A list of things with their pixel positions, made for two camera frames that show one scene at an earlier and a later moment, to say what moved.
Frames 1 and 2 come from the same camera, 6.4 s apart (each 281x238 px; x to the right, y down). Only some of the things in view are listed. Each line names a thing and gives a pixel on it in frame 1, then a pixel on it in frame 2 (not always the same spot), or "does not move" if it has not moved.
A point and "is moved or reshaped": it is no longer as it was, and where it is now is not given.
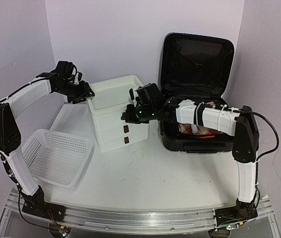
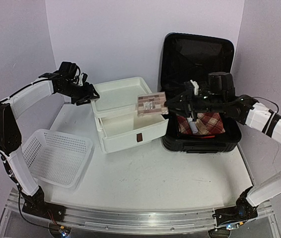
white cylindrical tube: (194, 129) does not move
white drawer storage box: (107, 106) is moved or reshaped
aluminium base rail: (142, 221) does not move
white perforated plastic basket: (57, 158) does not move
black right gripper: (128, 116) → (184, 105)
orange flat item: (203, 137) does not move
